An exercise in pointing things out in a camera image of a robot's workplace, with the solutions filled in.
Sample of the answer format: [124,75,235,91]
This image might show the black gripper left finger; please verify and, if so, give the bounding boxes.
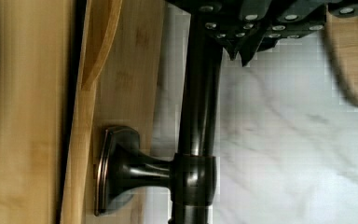
[166,0,327,64]

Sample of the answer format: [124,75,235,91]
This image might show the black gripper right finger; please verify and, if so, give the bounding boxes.
[328,0,358,18]

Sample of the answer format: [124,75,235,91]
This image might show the wooden drawer with black handle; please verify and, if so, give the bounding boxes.
[0,0,222,224]

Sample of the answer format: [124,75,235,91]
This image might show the bamboo cutting board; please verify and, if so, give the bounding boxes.
[324,15,358,106]

